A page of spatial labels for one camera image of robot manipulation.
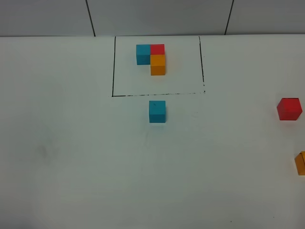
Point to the template blue block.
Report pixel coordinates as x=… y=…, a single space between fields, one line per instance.
x=143 y=54

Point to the template red block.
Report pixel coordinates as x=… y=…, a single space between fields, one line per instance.
x=157 y=49

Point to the template orange block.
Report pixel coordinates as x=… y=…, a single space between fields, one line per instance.
x=158 y=64

